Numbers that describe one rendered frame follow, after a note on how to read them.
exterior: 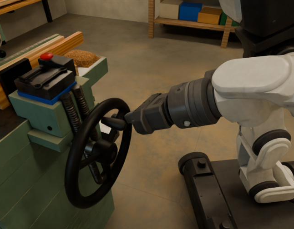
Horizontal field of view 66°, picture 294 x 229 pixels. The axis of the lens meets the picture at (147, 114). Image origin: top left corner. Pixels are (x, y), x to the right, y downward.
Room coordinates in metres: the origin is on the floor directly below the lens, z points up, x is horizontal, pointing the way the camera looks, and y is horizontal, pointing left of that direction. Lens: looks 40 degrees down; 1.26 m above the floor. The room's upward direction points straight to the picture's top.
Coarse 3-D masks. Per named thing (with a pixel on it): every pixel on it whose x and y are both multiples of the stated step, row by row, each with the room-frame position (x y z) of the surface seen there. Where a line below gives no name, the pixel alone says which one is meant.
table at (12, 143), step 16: (96, 64) 0.70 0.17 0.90; (96, 80) 0.69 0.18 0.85; (0, 112) 0.44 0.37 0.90; (0, 128) 0.39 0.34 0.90; (16, 128) 0.39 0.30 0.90; (32, 128) 0.42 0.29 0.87; (0, 144) 0.34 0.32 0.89; (16, 144) 0.37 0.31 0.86; (48, 144) 0.38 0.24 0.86; (64, 144) 0.38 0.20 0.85; (0, 160) 0.33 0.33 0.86
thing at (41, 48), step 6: (60, 36) 0.82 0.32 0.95; (48, 42) 0.77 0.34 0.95; (54, 42) 0.78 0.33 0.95; (36, 48) 0.72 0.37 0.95; (42, 48) 0.73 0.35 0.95; (24, 54) 0.67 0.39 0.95; (30, 54) 0.68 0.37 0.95; (12, 60) 0.63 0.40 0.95; (18, 60) 0.63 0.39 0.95; (0, 66) 0.59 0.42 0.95; (6, 66) 0.59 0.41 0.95
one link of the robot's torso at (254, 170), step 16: (240, 144) 0.69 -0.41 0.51; (272, 144) 0.56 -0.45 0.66; (288, 144) 0.57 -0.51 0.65; (240, 160) 0.69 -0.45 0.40; (256, 160) 0.57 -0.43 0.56; (272, 160) 0.55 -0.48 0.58; (240, 176) 0.69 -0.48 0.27; (256, 176) 0.60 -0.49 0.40; (272, 176) 0.61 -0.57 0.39; (256, 192) 0.58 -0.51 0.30
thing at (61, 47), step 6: (72, 36) 0.85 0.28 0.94; (78, 36) 0.87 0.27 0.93; (60, 42) 0.79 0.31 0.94; (66, 42) 0.81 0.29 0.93; (72, 42) 0.83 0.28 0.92; (78, 42) 0.86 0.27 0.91; (48, 48) 0.74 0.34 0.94; (54, 48) 0.75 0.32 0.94; (60, 48) 0.77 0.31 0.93; (66, 48) 0.80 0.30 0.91; (72, 48) 0.83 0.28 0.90; (36, 54) 0.70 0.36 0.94; (54, 54) 0.74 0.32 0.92; (60, 54) 0.76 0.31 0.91
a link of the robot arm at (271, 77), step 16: (224, 64) 0.33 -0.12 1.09; (240, 64) 0.32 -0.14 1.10; (256, 64) 0.30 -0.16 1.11; (272, 64) 0.29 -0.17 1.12; (288, 64) 0.28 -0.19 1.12; (224, 80) 0.30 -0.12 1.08; (240, 80) 0.29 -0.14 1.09; (256, 80) 0.27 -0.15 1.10; (272, 80) 0.26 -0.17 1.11; (288, 80) 0.25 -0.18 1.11; (224, 96) 0.29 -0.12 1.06; (240, 96) 0.27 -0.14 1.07; (256, 96) 0.26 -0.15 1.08; (272, 96) 0.25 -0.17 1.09; (288, 96) 0.24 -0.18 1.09
